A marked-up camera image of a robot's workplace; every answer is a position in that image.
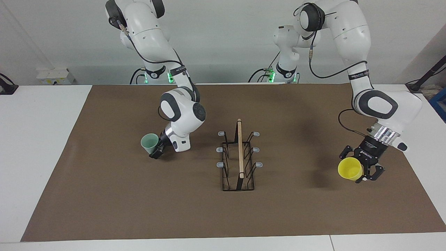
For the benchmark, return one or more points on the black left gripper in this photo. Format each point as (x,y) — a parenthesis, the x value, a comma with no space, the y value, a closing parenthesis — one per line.
(371,150)

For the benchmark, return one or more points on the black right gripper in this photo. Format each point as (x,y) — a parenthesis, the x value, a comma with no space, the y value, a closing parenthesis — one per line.
(164,140)

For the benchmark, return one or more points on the pale green plastic cup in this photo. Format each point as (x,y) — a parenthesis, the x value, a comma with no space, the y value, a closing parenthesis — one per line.
(149,142)

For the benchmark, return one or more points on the yellow plastic cup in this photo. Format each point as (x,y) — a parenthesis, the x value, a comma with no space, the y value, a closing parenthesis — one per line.
(350,169)

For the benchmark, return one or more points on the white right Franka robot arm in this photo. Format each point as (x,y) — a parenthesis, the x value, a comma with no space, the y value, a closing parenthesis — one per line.
(150,38)

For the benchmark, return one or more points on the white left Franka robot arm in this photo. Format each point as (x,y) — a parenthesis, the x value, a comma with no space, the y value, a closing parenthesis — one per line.
(348,35)

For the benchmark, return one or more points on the brown table mat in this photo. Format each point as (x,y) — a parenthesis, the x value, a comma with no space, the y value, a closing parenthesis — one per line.
(104,191)

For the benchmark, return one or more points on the black stand pole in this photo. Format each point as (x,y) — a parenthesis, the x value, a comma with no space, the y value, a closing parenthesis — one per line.
(416,85)

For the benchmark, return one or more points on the white power socket box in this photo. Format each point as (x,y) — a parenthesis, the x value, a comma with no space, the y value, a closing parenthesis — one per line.
(52,75)

